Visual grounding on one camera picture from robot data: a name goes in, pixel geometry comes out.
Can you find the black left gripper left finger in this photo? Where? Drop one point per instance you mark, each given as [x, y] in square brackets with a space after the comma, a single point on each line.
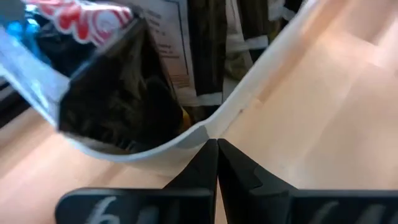
[199, 174]

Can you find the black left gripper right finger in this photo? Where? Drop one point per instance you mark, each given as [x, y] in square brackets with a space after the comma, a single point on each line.
[248, 189]

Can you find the white plastic bin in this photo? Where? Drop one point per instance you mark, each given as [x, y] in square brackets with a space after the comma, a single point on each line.
[199, 137]

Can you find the black aluminium table frame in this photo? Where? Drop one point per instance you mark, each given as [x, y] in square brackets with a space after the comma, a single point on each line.
[9, 105]

